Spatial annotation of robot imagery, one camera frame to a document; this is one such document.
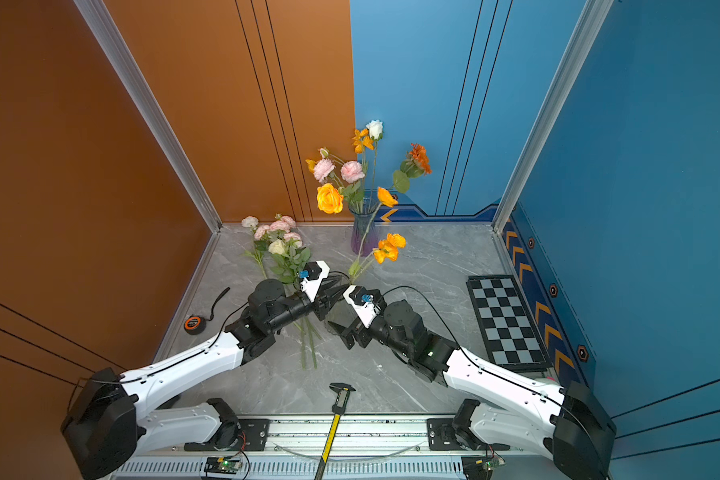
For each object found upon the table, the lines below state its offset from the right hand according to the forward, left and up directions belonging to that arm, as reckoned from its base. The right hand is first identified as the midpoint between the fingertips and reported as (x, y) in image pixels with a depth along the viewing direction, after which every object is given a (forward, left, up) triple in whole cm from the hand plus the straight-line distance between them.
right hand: (341, 307), depth 71 cm
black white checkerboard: (+2, -47, -20) cm, 52 cm away
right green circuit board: (-28, -35, -23) cm, 51 cm away
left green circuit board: (-29, +29, -24) cm, 48 cm away
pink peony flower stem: (+44, 0, +8) cm, 44 cm away
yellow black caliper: (-12, +1, -23) cm, 26 cm away
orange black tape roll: (+5, +47, -19) cm, 51 cm away
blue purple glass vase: (+36, -4, -15) cm, 39 cm away
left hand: (+6, 0, +3) cm, 7 cm away
